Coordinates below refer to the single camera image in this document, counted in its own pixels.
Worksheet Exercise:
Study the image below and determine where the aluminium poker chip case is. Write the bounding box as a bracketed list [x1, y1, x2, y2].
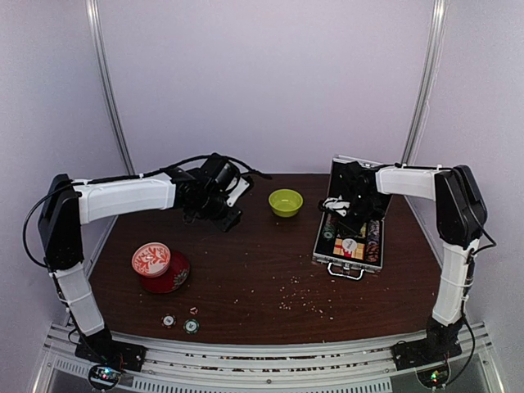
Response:
[312, 155, 391, 281]

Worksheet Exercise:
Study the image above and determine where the white dealer button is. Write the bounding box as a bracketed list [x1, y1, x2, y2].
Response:
[342, 238, 359, 253]

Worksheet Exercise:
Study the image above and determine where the red banded card deck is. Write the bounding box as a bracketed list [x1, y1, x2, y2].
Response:
[333, 238, 365, 260]

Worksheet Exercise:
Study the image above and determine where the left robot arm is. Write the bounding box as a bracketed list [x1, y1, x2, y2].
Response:
[36, 153, 253, 364]

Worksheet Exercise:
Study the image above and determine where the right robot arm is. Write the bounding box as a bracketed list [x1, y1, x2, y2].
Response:
[338, 161, 487, 362]

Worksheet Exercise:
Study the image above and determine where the green chip stack in case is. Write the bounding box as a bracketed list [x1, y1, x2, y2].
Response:
[321, 214, 338, 240]

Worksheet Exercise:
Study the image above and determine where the mixed chip stack in case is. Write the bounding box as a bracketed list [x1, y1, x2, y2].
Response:
[365, 220, 382, 265]

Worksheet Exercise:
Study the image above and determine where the green plastic bowl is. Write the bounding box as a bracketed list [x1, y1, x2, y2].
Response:
[268, 188, 304, 218]

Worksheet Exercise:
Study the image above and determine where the green poker chip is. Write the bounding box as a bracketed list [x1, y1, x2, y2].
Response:
[183, 318, 200, 335]

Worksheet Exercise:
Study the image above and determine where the white red poker chip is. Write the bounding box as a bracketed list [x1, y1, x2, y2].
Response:
[161, 314, 177, 328]

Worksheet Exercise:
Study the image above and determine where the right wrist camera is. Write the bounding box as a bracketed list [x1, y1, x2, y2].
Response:
[318, 197, 350, 217]

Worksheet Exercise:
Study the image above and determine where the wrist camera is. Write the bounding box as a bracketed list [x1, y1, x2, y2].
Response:
[226, 177, 251, 207]
[318, 197, 350, 217]

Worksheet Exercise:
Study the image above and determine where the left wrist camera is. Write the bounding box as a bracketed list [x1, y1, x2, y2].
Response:
[226, 177, 251, 207]

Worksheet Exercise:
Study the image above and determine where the right aluminium frame post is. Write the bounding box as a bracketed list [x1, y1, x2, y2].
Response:
[400, 0, 449, 165]

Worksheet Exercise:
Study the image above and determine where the aluminium frame post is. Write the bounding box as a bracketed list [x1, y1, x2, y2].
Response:
[85, 0, 135, 174]
[400, 0, 449, 165]

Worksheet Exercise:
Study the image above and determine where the left aluminium frame post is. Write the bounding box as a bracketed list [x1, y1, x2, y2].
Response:
[85, 0, 135, 174]

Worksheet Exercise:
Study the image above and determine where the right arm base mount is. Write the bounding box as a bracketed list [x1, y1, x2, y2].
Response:
[391, 339, 462, 371]

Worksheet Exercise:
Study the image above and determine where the aluminium front rail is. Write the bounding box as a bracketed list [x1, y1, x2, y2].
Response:
[29, 323, 508, 392]

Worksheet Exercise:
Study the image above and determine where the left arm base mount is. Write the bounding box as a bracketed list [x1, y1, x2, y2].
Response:
[75, 340, 147, 372]

